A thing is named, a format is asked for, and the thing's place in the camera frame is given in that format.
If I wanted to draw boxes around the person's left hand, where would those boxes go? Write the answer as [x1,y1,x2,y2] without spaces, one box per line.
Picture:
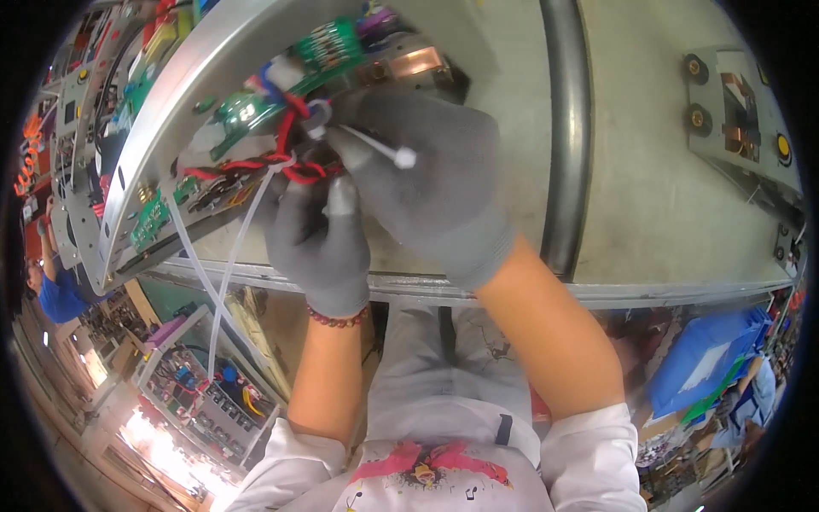
[259,173,372,319]

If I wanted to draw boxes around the person's right hand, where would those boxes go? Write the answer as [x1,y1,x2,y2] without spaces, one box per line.
[323,86,519,292]

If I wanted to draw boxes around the short white cable tie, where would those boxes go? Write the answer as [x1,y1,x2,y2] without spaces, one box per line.
[338,125,418,170]

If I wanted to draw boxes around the red wire bundle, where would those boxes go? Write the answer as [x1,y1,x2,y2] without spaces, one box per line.
[182,93,343,186]

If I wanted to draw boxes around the copper bus bar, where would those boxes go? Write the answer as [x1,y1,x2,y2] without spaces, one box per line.
[390,46,447,81]

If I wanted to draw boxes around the person's legs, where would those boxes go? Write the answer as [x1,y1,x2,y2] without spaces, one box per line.
[365,304,545,462]

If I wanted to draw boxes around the large green circuit board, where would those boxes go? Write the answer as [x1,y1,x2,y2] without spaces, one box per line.
[291,16,367,97]

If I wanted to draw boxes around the purple component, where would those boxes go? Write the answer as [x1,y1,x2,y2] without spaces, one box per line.
[355,5,401,36]

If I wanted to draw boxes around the small green circuit board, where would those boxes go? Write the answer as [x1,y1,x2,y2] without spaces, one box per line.
[130,189,174,253]

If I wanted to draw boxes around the rack of electronic assemblies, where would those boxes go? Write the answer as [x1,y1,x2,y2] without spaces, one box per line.
[131,304,285,468]

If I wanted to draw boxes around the white plastic connector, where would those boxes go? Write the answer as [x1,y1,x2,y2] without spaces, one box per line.
[262,61,309,93]

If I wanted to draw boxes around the silver metal chassis panel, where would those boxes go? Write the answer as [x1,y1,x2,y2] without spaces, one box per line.
[96,0,474,295]

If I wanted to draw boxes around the person's body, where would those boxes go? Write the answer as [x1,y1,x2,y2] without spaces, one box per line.
[221,403,647,512]

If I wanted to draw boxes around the black round knob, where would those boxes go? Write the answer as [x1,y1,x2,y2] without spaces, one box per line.
[683,104,713,138]
[682,54,710,85]

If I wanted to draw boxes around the row of metal chassis assemblies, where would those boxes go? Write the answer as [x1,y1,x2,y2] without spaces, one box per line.
[38,0,193,215]

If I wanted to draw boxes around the metal panel with copper parts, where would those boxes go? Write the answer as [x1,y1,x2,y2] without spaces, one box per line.
[681,45,807,225]

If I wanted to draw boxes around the blue plastic bin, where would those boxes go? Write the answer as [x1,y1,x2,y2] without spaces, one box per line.
[646,307,775,420]

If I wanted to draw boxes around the red beaded bracelet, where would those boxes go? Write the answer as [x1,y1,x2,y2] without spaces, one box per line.
[306,303,371,329]

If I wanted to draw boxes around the long white cable tie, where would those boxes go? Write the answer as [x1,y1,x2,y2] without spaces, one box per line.
[165,192,273,369]
[206,154,298,381]

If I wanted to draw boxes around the white cable tie loop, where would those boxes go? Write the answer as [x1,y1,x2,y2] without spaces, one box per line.
[302,99,335,140]

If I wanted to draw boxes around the grey metal rail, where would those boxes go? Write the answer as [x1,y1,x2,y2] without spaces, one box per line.
[539,0,593,280]

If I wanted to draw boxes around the orange coiled cable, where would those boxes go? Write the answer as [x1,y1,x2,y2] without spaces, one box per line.
[14,112,46,199]

